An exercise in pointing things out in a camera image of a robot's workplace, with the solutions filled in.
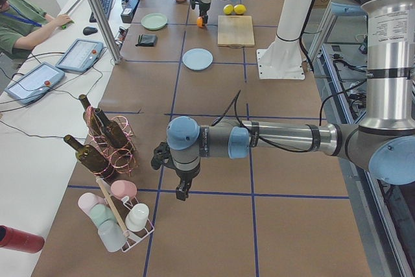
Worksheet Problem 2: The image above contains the black keyboard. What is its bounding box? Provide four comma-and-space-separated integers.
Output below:
99, 0, 113, 19

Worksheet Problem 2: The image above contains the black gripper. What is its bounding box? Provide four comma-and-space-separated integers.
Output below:
175, 164, 200, 201
199, 2, 211, 25

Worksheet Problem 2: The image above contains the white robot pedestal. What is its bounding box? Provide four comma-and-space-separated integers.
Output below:
257, 0, 312, 80

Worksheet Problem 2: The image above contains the copper wire bottle rack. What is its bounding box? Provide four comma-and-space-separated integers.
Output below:
84, 105, 136, 184

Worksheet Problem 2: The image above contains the light blue plate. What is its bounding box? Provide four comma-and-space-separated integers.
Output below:
182, 48, 213, 71

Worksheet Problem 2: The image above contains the yellow lemon lower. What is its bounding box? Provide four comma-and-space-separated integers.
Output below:
233, 4, 246, 15

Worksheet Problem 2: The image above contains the red bottle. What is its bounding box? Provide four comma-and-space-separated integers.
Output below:
1, 225, 45, 254

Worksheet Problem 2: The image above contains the white wire cup rack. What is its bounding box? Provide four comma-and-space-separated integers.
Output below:
96, 178, 154, 253

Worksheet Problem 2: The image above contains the black computer box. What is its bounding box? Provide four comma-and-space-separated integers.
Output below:
121, 0, 139, 23

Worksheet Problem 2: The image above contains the blue teach pendant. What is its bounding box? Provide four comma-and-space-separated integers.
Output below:
56, 38, 104, 73
5, 62, 65, 104

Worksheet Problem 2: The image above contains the mint green plate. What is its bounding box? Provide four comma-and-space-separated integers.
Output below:
141, 13, 168, 30

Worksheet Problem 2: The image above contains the bamboo cutting board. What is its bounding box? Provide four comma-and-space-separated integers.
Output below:
217, 16, 255, 47

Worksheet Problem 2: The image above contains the yellow lemon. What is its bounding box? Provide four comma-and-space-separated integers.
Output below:
233, 4, 246, 15
223, 4, 234, 16

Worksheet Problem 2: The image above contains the blue teach pendant near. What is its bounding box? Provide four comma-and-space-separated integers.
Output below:
5, 62, 65, 104

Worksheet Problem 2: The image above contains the pale pink plastic cup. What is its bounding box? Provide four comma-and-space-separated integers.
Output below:
78, 193, 107, 216

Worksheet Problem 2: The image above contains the dark green wine bottle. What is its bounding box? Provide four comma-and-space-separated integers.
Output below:
64, 134, 119, 184
95, 108, 134, 154
78, 94, 101, 138

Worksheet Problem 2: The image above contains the aluminium frame post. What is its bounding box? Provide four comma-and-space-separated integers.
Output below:
88, 0, 121, 64

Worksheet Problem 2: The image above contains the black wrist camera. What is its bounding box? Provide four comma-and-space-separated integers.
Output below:
190, 0, 199, 10
150, 142, 174, 170

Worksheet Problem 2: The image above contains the mint green plastic cup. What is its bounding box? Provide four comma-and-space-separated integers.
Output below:
88, 204, 117, 228

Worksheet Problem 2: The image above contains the seated person green shirt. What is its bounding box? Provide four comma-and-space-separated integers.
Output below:
1, 0, 73, 61

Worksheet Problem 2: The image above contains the wooden rack handle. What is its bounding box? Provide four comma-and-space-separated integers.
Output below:
96, 178, 130, 237

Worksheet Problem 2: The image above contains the blue teach pendant far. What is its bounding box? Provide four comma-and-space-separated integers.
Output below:
56, 38, 104, 73

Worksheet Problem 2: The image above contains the black computer mouse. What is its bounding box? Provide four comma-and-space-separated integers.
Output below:
82, 27, 98, 36

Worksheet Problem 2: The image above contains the orange mandarin fruit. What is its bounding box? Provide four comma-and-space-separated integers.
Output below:
196, 17, 205, 28

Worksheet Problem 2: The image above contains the yellow lemon upper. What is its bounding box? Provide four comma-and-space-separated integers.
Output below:
223, 4, 234, 16

